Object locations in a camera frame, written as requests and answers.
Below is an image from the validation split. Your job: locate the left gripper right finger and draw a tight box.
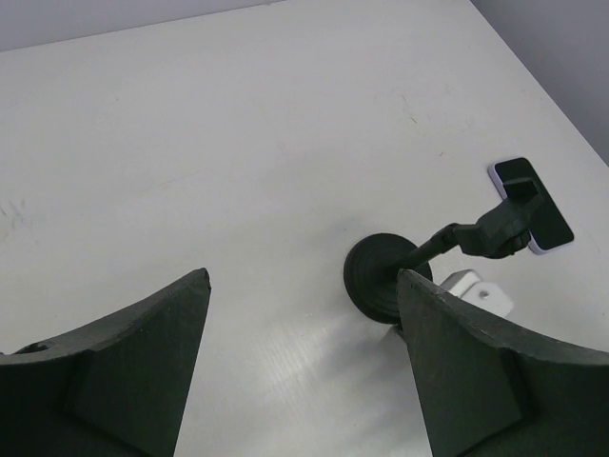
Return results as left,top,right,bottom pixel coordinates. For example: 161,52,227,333
397,270,608,456

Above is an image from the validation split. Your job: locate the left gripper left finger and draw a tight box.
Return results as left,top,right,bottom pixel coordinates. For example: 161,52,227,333
1,268,211,456

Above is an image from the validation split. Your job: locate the black phone stand corner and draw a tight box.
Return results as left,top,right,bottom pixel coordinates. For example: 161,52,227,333
344,178,544,325

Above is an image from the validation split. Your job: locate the phone with lilac case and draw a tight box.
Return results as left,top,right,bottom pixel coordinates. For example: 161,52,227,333
487,157,575,255

